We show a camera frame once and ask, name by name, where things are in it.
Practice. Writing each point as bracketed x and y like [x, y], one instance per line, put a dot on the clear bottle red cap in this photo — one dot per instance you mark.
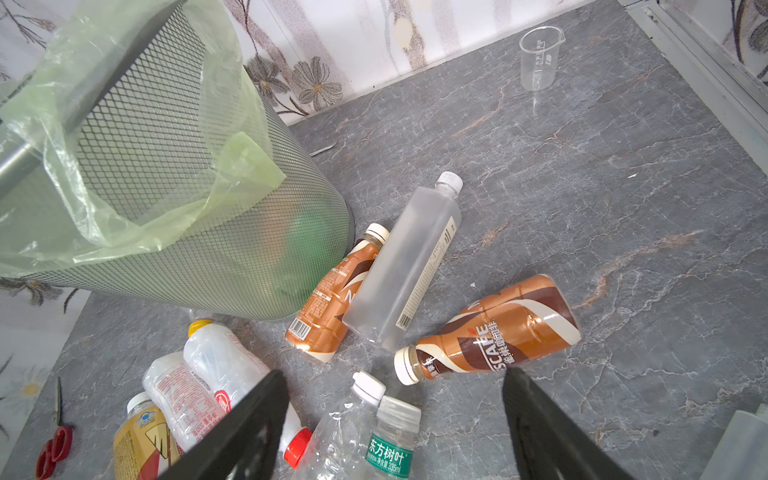
[215, 355]
[189, 408]

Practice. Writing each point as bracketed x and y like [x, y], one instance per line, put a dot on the clear bottle red cap lower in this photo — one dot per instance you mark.
[189, 408]

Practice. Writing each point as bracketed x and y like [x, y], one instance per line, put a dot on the frosted clear square bottle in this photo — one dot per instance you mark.
[385, 305]

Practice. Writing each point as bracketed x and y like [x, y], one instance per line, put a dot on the red label yellow cap bottle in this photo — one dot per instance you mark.
[197, 325]

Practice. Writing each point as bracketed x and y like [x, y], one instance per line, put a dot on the orange brown coffee bottle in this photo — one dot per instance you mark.
[318, 329]

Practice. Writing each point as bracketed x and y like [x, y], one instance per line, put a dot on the green plastic bin liner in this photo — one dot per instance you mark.
[138, 128]

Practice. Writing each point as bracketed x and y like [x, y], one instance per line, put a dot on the red handled scissors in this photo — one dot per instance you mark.
[58, 447]

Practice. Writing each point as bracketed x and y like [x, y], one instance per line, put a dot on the clear bottle red cap upper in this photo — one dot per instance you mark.
[215, 355]

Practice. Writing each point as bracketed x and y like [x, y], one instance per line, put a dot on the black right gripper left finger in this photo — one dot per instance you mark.
[244, 444]

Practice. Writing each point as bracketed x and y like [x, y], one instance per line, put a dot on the yellow red label tea bottle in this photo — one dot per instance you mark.
[143, 447]

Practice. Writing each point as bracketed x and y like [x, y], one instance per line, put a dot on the clear crushed water bottle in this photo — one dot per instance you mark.
[337, 447]

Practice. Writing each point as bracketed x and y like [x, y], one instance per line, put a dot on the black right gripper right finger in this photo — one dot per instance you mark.
[547, 444]

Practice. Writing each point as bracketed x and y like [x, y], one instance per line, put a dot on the brown swirl coffee bottle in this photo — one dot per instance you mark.
[525, 321]

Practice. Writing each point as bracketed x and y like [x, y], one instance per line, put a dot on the green label water bottle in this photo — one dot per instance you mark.
[391, 446]

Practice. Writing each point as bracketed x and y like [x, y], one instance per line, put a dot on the green mesh waste bin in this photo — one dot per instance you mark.
[261, 265]

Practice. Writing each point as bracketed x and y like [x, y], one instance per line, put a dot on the clear plastic measuring cup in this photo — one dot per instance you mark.
[539, 57]

